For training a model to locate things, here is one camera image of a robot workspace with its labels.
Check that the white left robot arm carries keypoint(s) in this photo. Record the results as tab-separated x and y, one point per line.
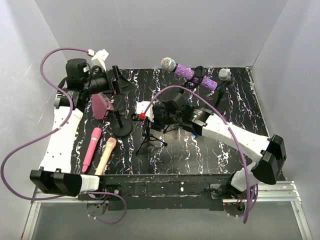
81	84

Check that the purple glitter microphone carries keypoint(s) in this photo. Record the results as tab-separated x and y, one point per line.
193	77

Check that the small silver-head microphone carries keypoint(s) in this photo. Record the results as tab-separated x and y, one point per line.
225	75

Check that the pink box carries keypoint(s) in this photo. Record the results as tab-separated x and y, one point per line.
101	106

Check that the black round-base mic stand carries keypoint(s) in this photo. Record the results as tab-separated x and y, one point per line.
121	127

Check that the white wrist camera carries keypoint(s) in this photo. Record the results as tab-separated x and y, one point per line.
145	108
99	59

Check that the pink toy microphone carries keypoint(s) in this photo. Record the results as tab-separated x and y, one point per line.
95	136

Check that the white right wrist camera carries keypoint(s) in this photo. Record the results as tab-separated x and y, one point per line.
145	108

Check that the aluminium rail frame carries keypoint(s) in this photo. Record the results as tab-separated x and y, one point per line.
165	195

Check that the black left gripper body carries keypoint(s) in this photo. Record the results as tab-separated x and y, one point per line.
99	84

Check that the small black round-base stand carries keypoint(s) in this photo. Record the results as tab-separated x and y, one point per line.
221	88

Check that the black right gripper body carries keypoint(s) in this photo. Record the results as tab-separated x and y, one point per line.
162	118

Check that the blue and white connector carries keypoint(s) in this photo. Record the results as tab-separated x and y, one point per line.
195	135

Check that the peach toy microphone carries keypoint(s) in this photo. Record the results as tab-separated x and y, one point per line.
109	147

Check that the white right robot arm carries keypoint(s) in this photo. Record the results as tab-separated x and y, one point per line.
268	155

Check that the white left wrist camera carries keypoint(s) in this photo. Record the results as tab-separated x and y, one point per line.
99	59

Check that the black tripod mic stand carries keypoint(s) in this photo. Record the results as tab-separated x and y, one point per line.
148	138

